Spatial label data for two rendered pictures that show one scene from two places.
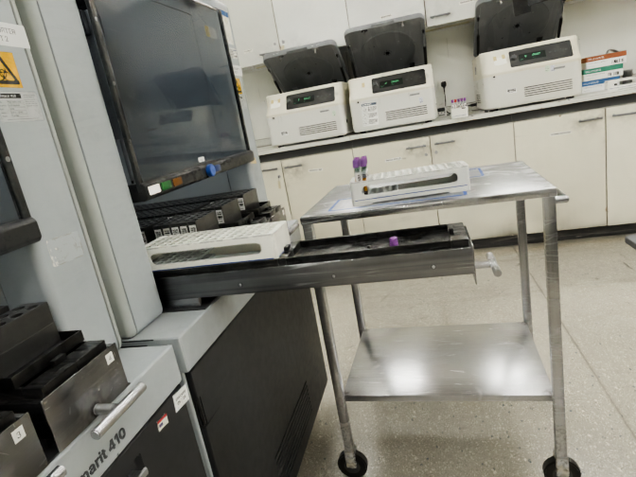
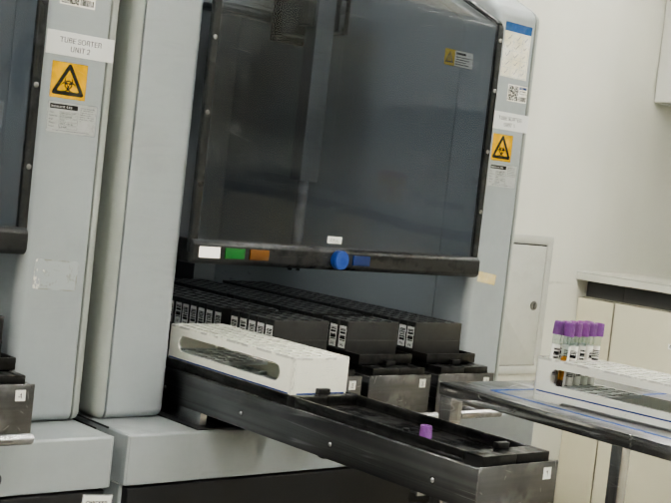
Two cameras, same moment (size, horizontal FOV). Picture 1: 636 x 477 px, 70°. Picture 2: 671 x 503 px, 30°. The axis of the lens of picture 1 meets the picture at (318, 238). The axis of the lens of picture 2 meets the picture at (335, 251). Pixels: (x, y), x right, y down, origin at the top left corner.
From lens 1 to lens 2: 0.99 m
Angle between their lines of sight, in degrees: 35
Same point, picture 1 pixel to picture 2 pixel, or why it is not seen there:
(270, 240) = (290, 366)
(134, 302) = (118, 377)
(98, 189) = (130, 228)
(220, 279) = (225, 396)
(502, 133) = not seen: outside the picture
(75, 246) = (67, 277)
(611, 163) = not seen: outside the picture
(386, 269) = (383, 459)
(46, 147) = (83, 165)
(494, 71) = not seen: outside the picture
